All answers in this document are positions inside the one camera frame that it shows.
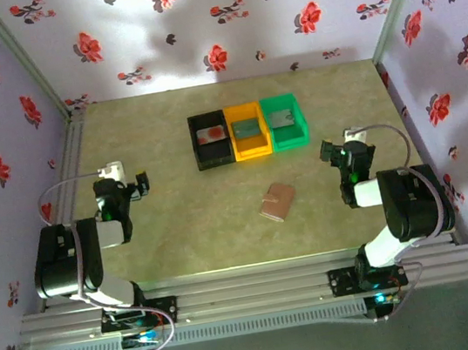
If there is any pink card holder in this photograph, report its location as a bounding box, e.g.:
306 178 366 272
254 179 301 226

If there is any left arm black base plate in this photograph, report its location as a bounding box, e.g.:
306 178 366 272
98 294 181 335

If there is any controller board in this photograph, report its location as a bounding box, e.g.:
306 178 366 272
119 329 163 350
363 289 402 310

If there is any grey slotted cable duct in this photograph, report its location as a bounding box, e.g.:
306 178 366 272
38 298 370 350

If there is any aluminium side rail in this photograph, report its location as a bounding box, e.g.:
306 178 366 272
33 109 103 239

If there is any left arm grey cable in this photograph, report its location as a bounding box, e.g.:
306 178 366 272
34 170 125 320

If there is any yellow plastic bin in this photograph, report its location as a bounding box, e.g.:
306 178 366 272
222 99 275 164

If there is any right controller board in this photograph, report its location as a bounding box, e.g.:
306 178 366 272
363 289 402 310

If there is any aluminium frame rail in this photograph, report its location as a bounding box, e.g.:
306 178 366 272
14 230 468 349

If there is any right base grey cable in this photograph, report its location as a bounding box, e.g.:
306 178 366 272
360 259 431 326

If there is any green plastic bin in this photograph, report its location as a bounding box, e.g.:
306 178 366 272
258 91 314 154

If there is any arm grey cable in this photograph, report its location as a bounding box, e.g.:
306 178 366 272
34 170 125 320
356 114 458 252

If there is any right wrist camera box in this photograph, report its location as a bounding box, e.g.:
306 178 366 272
341 125 370 146

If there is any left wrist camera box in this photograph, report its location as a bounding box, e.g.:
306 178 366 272
95 159 126 184

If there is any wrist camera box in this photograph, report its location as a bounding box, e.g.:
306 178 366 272
95 159 126 184
341 125 370 146

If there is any teal sample card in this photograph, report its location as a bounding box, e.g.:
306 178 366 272
230 118 262 141

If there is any left base grey cable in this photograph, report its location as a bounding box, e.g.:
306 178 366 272
112 300 180 350

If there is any base grey cable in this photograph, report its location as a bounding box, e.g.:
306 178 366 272
112 300 180 350
360 259 431 326

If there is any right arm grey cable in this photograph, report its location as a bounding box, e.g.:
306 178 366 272
356 114 458 252

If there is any grey sample card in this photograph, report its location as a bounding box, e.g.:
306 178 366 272
267 107 297 130

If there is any red flower sample card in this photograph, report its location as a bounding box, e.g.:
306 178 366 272
194 124 227 145

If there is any black plastic bin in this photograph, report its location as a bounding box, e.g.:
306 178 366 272
186 107 237 173

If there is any left controller board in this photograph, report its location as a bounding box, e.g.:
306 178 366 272
119 329 163 350

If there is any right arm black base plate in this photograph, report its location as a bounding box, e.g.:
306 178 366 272
326 258 410 300

